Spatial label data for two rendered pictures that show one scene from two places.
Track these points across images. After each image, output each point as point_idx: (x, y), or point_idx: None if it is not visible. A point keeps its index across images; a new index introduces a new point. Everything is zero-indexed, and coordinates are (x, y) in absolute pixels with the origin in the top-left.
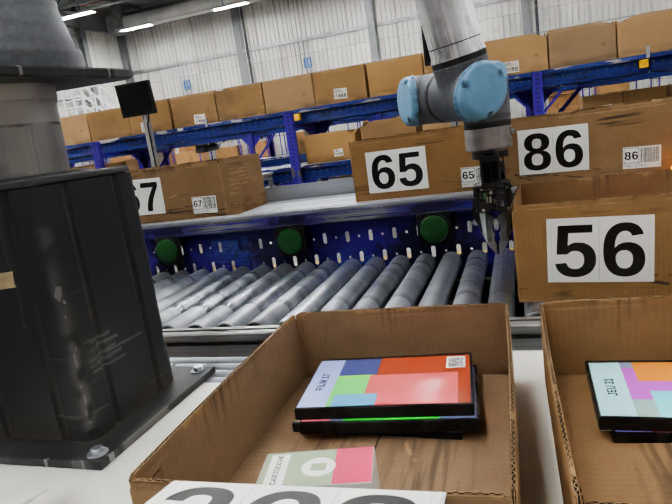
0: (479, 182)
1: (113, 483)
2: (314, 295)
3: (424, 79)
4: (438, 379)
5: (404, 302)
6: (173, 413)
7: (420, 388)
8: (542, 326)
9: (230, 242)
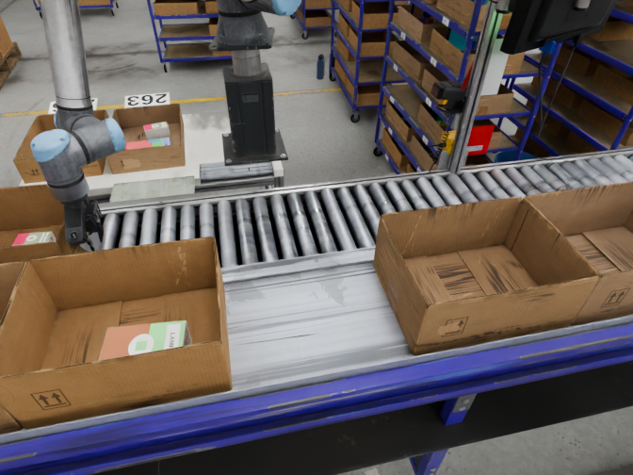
0: (89, 213)
1: (215, 134)
2: (223, 227)
3: (99, 120)
4: (132, 148)
5: (162, 224)
6: (221, 150)
7: (137, 145)
8: None
9: None
